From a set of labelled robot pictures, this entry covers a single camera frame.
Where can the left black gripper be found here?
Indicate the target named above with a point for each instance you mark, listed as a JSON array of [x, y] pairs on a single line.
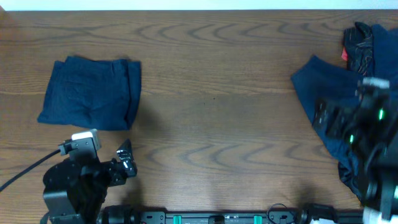
[[116, 172]]

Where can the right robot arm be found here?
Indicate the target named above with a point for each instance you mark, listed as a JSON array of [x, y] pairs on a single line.
[[377, 183]]

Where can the red garment piece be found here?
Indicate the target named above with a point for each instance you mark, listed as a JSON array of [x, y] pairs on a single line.
[[344, 55]]

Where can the black patterned garment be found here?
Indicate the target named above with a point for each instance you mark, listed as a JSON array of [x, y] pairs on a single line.
[[358, 42]]

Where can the navy blue garment pile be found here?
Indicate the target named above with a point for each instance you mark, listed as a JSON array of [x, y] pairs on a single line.
[[318, 79]]

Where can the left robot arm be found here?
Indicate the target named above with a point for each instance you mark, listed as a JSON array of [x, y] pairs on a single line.
[[76, 188]]

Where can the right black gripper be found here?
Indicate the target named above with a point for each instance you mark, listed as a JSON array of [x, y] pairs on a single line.
[[343, 116]]

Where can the navy blue shorts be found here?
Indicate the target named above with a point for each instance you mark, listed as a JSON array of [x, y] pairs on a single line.
[[101, 94]]

